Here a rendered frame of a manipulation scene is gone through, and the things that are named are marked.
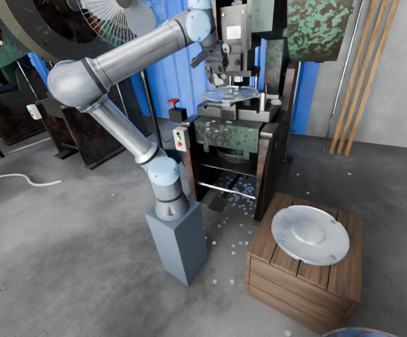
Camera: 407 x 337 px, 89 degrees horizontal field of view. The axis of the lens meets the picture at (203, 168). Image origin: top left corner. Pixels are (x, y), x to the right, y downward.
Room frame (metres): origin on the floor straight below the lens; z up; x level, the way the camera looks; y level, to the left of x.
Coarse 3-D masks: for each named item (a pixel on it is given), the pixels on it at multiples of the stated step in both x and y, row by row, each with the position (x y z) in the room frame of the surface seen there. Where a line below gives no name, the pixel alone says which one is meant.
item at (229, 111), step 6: (210, 102) 1.06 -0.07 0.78; (216, 102) 1.04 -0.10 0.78; (222, 102) 1.03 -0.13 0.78; (228, 102) 1.02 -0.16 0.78; (234, 102) 1.02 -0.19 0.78; (240, 102) 1.15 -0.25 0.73; (222, 108) 1.14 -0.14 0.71; (228, 108) 1.12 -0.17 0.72; (234, 108) 1.10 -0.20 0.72; (222, 114) 1.13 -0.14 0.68; (228, 114) 1.12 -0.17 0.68; (234, 114) 1.10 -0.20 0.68
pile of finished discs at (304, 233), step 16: (288, 208) 0.68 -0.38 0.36; (304, 208) 0.66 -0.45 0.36; (272, 224) 0.59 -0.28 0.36; (288, 224) 0.58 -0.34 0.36; (304, 224) 0.57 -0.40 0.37; (320, 224) 0.57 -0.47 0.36; (336, 224) 0.56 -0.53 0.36; (288, 240) 0.51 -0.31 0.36; (304, 240) 0.49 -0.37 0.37; (320, 240) 0.49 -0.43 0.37; (336, 240) 0.48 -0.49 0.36; (304, 256) 0.43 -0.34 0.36; (320, 256) 0.42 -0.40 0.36; (336, 256) 0.42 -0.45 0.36
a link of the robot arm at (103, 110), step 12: (72, 60) 0.75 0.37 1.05; (84, 108) 0.68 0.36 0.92; (96, 108) 0.70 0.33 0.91; (108, 108) 0.72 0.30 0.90; (96, 120) 0.73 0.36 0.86; (108, 120) 0.71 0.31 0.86; (120, 120) 0.73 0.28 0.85; (120, 132) 0.72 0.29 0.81; (132, 132) 0.74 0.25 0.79; (132, 144) 0.73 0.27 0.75; (144, 144) 0.75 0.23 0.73; (156, 144) 0.79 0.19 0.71; (144, 156) 0.74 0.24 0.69; (156, 156) 0.75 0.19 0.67; (144, 168) 0.75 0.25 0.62
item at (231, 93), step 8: (224, 88) 1.30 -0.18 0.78; (232, 88) 1.28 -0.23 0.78; (240, 88) 1.26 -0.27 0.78; (248, 88) 1.24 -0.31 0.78; (208, 96) 1.16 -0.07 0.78; (216, 96) 1.15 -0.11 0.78; (224, 96) 1.12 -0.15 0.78; (232, 96) 1.11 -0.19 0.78; (240, 96) 1.10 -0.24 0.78; (248, 96) 1.08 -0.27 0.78
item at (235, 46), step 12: (228, 12) 1.22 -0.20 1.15; (240, 12) 1.19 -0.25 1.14; (228, 24) 1.22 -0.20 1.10; (240, 24) 1.19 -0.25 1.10; (228, 36) 1.22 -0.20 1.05; (240, 36) 1.19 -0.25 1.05; (228, 48) 1.21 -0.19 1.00; (240, 48) 1.19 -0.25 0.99; (228, 60) 1.19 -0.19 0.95; (240, 60) 1.16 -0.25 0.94; (252, 60) 1.24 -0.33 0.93
